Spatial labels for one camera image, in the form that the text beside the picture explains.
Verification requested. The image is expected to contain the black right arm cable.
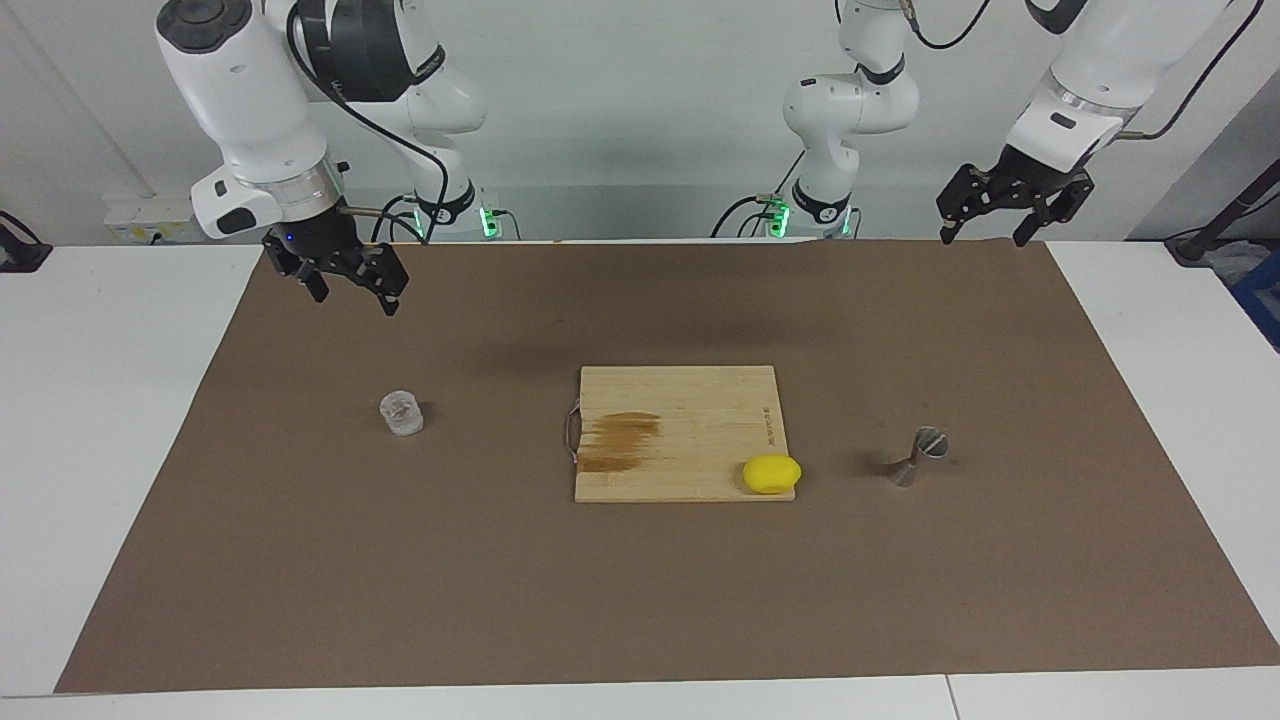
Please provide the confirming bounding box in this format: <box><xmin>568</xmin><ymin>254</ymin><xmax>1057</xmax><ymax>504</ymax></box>
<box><xmin>286</xmin><ymin>0</ymin><xmax>451</xmax><ymax>243</ymax></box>

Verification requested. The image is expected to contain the wooden cutting board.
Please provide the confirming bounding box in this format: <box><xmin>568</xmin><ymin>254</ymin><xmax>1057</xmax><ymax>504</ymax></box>
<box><xmin>565</xmin><ymin>365</ymin><xmax>798</xmax><ymax>504</ymax></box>

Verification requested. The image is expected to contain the black clamp base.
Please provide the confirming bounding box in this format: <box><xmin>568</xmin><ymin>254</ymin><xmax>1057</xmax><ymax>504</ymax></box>
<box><xmin>0</xmin><ymin>210</ymin><xmax>53</xmax><ymax>273</ymax></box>

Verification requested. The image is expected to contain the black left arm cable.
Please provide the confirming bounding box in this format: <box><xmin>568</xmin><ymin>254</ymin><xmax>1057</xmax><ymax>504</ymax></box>
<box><xmin>900</xmin><ymin>0</ymin><xmax>1256</xmax><ymax>141</ymax></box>

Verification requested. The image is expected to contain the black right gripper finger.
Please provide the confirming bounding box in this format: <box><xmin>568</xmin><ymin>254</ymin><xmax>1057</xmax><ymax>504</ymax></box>
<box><xmin>263</xmin><ymin>245</ymin><xmax>329</xmax><ymax>303</ymax></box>
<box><xmin>350</xmin><ymin>243</ymin><xmax>409</xmax><ymax>317</ymax></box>

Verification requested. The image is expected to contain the black stand leg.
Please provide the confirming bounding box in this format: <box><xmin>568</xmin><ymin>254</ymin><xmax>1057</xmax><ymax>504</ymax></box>
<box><xmin>1165</xmin><ymin>160</ymin><xmax>1280</xmax><ymax>266</ymax></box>

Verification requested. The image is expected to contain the brown table mat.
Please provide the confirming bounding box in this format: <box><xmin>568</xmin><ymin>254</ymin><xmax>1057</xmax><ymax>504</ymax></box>
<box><xmin>55</xmin><ymin>238</ymin><xmax>1280</xmax><ymax>694</ymax></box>

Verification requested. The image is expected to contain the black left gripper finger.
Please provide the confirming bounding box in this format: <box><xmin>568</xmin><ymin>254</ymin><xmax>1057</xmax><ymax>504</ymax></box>
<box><xmin>937</xmin><ymin>165</ymin><xmax>1001</xmax><ymax>244</ymax></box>
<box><xmin>1013</xmin><ymin>175</ymin><xmax>1094</xmax><ymax>247</ymax></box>

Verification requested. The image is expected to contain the black left base cable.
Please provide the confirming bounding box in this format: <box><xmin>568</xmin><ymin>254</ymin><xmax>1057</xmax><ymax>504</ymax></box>
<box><xmin>711</xmin><ymin>150</ymin><xmax>806</xmax><ymax>239</ymax></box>

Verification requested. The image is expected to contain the clear glass cup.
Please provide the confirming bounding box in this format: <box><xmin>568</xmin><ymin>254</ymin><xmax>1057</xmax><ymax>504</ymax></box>
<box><xmin>379</xmin><ymin>390</ymin><xmax>425</xmax><ymax>437</ymax></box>

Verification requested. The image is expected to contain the yellow lemon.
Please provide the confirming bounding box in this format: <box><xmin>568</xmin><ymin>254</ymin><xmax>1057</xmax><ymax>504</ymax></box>
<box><xmin>742</xmin><ymin>453</ymin><xmax>803</xmax><ymax>496</ymax></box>

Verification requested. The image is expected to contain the black right base cable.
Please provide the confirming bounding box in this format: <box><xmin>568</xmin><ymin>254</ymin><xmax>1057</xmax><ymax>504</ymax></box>
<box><xmin>372</xmin><ymin>195</ymin><xmax>421</xmax><ymax>241</ymax></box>

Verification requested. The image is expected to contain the white power strip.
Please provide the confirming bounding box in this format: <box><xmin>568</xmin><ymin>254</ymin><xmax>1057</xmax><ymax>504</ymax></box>
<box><xmin>103</xmin><ymin>195</ymin><xmax>211</xmax><ymax>244</ymax></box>

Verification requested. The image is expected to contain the steel jigger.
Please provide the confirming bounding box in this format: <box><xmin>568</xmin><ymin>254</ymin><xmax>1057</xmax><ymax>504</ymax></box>
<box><xmin>887</xmin><ymin>426</ymin><xmax>949</xmax><ymax>488</ymax></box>

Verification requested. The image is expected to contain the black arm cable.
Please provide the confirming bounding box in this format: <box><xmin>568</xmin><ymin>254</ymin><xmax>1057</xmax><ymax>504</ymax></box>
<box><xmin>900</xmin><ymin>0</ymin><xmax>1256</xmax><ymax>141</ymax></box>
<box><xmin>286</xmin><ymin>0</ymin><xmax>451</xmax><ymax>243</ymax></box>

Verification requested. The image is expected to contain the black base cable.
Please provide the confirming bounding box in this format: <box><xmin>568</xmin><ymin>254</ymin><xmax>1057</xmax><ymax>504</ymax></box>
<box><xmin>711</xmin><ymin>150</ymin><xmax>806</xmax><ymax>239</ymax></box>
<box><xmin>372</xmin><ymin>195</ymin><xmax>421</xmax><ymax>241</ymax></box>

